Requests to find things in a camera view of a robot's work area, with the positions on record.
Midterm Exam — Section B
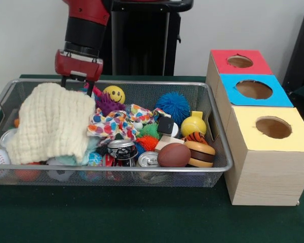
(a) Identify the teal knitted cloth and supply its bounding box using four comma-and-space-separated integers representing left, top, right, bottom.
57, 138, 97, 167

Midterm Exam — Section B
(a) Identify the cream knitted cloth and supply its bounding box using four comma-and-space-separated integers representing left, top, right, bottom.
5, 83, 96, 165

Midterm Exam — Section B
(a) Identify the wooden box with three holes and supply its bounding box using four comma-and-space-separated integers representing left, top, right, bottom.
206, 49, 304, 206

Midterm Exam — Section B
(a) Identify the small green spiky ball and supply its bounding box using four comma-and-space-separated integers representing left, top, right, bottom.
135, 123, 160, 140

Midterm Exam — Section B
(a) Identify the wooden burger toy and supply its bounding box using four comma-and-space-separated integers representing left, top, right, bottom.
183, 140, 216, 168

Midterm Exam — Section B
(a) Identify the black upright panel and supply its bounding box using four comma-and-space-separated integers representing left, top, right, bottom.
281, 4, 304, 89

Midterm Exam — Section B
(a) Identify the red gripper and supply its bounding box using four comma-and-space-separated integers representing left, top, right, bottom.
55, 49, 104, 97

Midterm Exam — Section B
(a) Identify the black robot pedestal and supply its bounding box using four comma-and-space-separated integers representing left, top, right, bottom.
101, 0, 195, 76

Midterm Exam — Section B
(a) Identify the shallow clear mesh bin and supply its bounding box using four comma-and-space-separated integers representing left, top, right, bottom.
0, 78, 234, 188

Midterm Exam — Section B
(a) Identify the yellow smiley ball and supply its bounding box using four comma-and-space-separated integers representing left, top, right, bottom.
102, 85, 126, 104

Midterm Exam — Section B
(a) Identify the small blue spiky ball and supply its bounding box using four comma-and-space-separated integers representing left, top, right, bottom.
156, 92, 191, 125

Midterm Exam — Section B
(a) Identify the brown toy football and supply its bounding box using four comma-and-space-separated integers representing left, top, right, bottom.
157, 143, 192, 168

